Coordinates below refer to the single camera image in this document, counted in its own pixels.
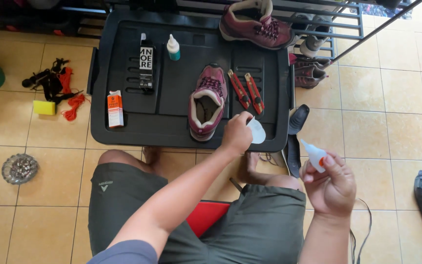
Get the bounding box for person's right hand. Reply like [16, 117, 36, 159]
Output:
[299, 151, 357, 218]

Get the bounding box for person's left hand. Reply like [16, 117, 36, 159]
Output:
[220, 111, 254, 154]

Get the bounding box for white plastic patch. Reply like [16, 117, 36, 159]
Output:
[246, 117, 266, 144]

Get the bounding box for white glue bottle orange label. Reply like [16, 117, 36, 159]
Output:
[300, 139, 327, 174]

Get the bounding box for red utility knife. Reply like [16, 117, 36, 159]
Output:
[244, 73, 265, 115]
[227, 69, 251, 109]

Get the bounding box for maroon hiking shoe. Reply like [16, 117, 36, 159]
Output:
[188, 63, 228, 142]
[219, 0, 296, 50]

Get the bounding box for grey shoelace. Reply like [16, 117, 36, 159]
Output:
[259, 152, 283, 166]

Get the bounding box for black shoe insole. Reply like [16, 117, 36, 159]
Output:
[288, 104, 310, 135]
[286, 134, 302, 179]

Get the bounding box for person's right leg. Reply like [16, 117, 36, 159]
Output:
[237, 151, 304, 191]

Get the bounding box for person's leg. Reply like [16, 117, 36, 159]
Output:
[97, 146, 168, 180]
[237, 151, 304, 191]

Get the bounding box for large black plastic lid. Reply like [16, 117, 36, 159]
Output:
[87, 8, 295, 153]

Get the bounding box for pair of brown shoes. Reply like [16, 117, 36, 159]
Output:
[294, 54, 332, 89]

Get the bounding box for small bottle teal label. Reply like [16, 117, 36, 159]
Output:
[166, 34, 181, 61]

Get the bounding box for pair of grey sneakers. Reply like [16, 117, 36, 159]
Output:
[292, 14, 333, 58]

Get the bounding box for tall black carton white print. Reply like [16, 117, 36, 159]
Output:
[139, 33, 155, 91]

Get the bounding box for red plastic stool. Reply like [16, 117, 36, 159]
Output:
[186, 200, 231, 238]

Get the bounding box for person's left leg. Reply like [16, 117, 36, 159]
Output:
[97, 146, 168, 180]

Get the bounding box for orange and white carton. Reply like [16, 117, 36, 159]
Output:
[107, 90, 124, 128]

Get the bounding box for black metal shoe rack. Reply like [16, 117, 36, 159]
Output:
[61, 0, 422, 63]

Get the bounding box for person's olive green shorts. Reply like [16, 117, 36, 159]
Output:
[87, 162, 307, 264]

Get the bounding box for person's blue shirt sleeve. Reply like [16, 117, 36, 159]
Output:
[86, 240, 159, 264]

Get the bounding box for black laces bundle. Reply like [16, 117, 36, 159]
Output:
[21, 58, 84, 105]

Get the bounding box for yellow sponge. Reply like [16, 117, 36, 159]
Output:
[33, 100, 56, 116]

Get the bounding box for glass ashtray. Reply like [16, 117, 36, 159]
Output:
[1, 153, 40, 185]

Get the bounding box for black strap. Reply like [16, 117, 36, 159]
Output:
[349, 198, 373, 264]

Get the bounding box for orange cord bundle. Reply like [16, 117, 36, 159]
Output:
[58, 67, 91, 122]

